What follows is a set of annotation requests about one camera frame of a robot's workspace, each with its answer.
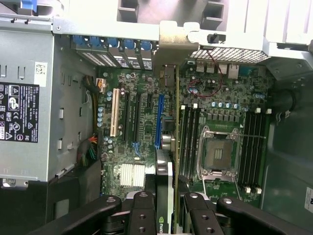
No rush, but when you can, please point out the yellow black power cable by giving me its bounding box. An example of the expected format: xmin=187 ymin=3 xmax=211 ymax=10
xmin=82 ymin=74 xmax=108 ymax=138

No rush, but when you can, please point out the black open PC case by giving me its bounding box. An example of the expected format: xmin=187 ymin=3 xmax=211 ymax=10
xmin=0 ymin=0 xmax=313 ymax=235

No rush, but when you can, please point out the silver finned heat sink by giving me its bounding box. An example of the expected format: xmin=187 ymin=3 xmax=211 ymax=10
xmin=120 ymin=163 xmax=145 ymax=188

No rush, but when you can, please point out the CPU socket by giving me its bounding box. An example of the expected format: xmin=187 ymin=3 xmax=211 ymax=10
xmin=199 ymin=125 xmax=240 ymax=183

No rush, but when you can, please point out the black long expansion slot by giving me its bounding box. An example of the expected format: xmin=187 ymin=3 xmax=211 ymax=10
xmin=134 ymin=93 xmax=142 ymax=144
xmin=123 ymin=89 xmax=131 ymax=142

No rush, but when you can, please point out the blue case release latch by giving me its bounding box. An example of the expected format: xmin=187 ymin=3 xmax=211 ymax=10
xmin=21 ymin=0 xmax=38 ymax=15

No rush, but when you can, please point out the twisted red black wire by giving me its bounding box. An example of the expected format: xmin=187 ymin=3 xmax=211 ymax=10
xmin=187 ymin=47 xmax=224 ymax=99

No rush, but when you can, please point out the coloured wire bundle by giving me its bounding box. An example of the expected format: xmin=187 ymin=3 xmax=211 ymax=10
xmin=77 ymin=133 xmax=99 ymax=167

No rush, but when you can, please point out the metal socket cover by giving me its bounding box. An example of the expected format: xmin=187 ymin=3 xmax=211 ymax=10
xmin=201 ymin=169 xmax=238 ymax=183

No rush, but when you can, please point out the grey power supply unit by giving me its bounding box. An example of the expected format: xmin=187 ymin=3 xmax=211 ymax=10
xmin=0 ymin=29 xmax=56 ymax=183

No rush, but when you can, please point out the blue expansion slot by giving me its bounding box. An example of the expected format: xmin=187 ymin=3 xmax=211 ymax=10
xmin=154 ymin=94 xmax=164 ymax=149

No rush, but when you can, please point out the green motherboard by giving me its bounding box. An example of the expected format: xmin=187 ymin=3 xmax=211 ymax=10
xmin=97 ymin=58 xmax=272 ymax=221

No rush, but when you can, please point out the white expansion slot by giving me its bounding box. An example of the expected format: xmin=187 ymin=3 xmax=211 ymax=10
xmin=110 ymin=88 xmax=120 ymax=137

